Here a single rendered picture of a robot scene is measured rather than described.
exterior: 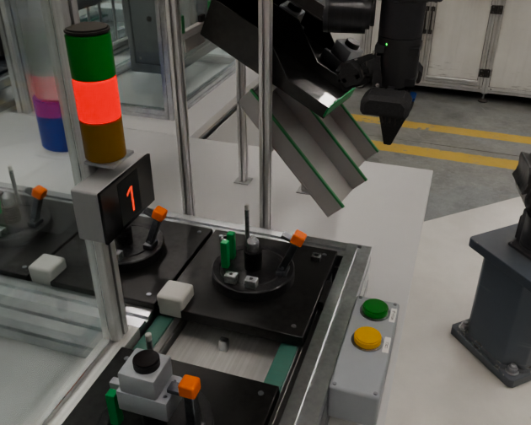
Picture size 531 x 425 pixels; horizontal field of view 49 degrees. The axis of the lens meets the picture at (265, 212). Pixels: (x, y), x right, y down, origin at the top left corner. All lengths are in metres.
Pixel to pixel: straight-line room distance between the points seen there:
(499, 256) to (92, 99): 0.62
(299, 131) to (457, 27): 3.71
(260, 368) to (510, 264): 0.40
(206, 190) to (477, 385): 0.82
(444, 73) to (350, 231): 3.68
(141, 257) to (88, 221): 0.31
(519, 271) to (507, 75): 4.04
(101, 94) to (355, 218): 0.82
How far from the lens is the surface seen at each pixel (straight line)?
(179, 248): 1.07
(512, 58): 4.88
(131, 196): 0.76
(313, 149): 1.20
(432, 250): 1.30
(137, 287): 0.99
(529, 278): 0.92
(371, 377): 0.85
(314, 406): 0.80
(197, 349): 0.94
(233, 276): 0.94
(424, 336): 1.08
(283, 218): 1.37
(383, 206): 1.44
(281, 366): 0.87
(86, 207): 0.72
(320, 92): 1.11
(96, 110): 0.70
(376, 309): 0.94
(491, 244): 0.98
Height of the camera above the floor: 1.56
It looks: 30 degrees down
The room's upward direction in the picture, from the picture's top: straight up
